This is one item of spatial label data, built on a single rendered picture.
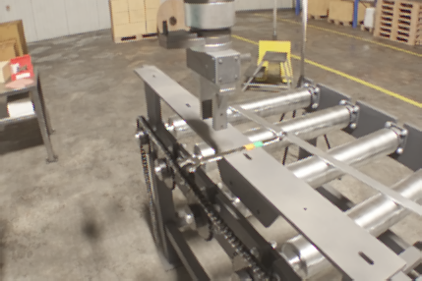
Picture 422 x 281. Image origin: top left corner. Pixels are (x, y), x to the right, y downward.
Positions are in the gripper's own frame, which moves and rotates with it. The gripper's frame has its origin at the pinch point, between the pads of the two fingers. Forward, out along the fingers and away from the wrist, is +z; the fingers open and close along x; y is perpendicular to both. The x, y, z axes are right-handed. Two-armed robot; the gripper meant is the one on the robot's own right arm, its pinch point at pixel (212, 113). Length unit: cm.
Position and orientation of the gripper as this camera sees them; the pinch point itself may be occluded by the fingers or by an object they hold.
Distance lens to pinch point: 65.3
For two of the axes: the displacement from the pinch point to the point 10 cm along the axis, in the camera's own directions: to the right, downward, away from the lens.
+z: 0.3, 9.0, 4.3
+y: 9.0, -2.2, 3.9
